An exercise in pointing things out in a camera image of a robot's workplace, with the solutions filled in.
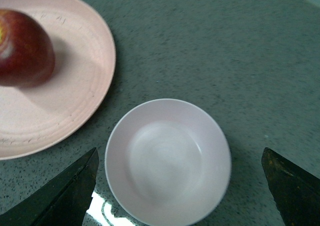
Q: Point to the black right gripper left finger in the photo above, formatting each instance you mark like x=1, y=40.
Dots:
x=63, y=200

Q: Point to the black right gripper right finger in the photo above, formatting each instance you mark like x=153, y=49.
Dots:
x=294, y=190

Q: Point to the red apple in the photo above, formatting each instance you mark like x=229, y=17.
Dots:
x=27, y=56

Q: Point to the pink plate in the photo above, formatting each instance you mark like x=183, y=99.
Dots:
x=34, y=119

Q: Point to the pale pink bowl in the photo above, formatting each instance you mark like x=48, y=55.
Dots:
x=167, y=162

